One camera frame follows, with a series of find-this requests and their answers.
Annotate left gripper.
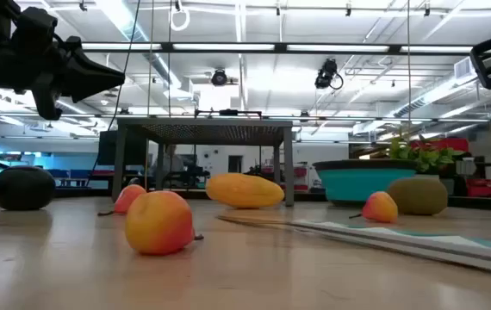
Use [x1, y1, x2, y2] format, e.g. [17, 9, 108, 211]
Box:
[0, 6, 126, 121]

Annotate dark green toy avocado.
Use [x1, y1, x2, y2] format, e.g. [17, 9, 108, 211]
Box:
[0, 165, 57, 212]

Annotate yellow toy mango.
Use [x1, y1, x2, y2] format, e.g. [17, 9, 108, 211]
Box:
[205, 172, 286, 210]

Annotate blue collapsible bowl grey rim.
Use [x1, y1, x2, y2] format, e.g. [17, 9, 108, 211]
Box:
[312, 158, 419, 207]

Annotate brown-green toy kiwi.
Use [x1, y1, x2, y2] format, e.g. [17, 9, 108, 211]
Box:
[386, 177, 449, 217]

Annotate knife with teal patterned handle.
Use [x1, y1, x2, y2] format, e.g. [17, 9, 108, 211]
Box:
[216, 214, 491, 273]

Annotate black monitor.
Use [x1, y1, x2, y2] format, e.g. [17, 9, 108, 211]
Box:
[97, 130, 148, 167]

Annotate white hanging loop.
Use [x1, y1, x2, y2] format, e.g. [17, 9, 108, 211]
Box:
[169, 0, 191, 33]

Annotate person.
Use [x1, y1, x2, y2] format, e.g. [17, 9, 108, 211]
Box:
[150, 144, 185, 190]

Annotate grey perforated metal stand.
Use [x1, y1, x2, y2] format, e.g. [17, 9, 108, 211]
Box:
[111, 118, 295, 208]

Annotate black ceiling spotlight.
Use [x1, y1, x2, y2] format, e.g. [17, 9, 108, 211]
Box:
[210, 68, 228, 87]

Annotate overhead beam with light bars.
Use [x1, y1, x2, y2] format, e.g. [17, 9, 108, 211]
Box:
[80, 41, 491, 56]

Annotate green plant in white pot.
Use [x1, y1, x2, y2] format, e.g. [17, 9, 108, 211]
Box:
[388, 135, 466, 195]

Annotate red storage bins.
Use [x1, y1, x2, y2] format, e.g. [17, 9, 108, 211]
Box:
[409, 137, 470, 153]

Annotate red box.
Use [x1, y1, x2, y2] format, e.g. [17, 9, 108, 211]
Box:
[465, 178, 491, 198]

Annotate black hanging cable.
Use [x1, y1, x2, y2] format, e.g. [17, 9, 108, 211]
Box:
[84, 0, 142, 187]

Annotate black overhead camera with cable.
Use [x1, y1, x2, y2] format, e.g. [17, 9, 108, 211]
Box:
[314, 59, 345, 90]

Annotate black aluminium table frame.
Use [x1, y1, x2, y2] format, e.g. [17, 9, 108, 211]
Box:
[0, 184, 491, 213]

